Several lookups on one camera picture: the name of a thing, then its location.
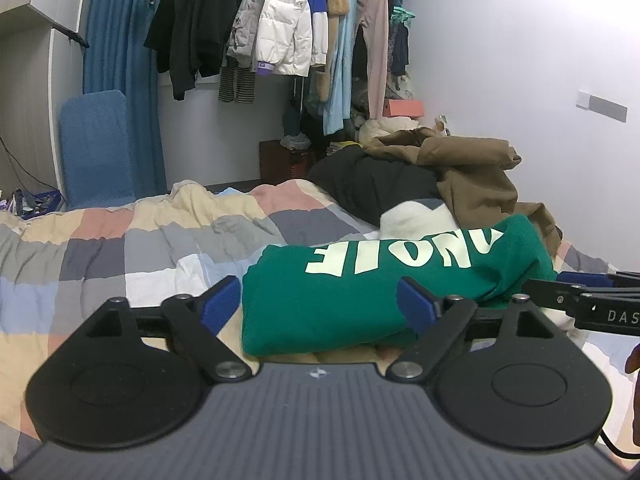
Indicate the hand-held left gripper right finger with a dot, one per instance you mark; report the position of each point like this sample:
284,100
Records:
417,302

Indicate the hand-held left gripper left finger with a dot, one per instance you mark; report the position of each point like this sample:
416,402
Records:
220,300

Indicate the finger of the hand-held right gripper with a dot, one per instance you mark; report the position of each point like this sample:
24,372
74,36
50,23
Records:
550,292
585,279

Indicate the green hoodie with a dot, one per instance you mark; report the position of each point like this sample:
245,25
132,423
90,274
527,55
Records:
350,305

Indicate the person's right hand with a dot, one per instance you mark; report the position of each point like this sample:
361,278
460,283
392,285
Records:
634,360

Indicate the cream fleece garment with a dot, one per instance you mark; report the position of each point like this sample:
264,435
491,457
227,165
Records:
415,220

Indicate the pastel checked quilt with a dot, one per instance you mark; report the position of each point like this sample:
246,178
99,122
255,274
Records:
125,240

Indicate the black coat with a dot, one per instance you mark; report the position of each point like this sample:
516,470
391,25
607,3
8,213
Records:
370,185

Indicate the brown coat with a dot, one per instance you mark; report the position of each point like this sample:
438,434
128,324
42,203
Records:
480,175

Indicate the stack of papers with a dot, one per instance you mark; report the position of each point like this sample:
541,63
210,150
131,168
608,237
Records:
345,147

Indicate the grey plastic bag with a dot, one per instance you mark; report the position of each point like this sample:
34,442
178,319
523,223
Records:
295,141

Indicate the cream fluffy bundle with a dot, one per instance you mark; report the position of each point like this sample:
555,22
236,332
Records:
385,129

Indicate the blue jeans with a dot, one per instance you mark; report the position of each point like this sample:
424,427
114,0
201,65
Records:
291,120

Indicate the pink box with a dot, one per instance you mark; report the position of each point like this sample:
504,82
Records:
405,108

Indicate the striped knit garment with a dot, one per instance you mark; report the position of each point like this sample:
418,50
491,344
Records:
237,82

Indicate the light blue garment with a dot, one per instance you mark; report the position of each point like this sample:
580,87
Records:
340,85

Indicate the dark navy garment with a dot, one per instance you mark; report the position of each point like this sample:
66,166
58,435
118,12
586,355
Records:
398,50

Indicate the grey puffer jacket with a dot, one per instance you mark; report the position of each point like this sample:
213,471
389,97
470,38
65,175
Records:
245,30

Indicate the black hanging jacket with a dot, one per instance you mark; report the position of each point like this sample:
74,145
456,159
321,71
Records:
200,20

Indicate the white puffer jacket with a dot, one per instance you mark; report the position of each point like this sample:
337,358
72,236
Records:
285,25

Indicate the blue curtain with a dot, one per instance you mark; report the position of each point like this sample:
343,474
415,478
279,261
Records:
115,25

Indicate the black metal rod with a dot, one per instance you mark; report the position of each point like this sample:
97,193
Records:
70,35

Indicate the wall switch panel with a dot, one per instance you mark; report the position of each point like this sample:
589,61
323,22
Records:
605,107

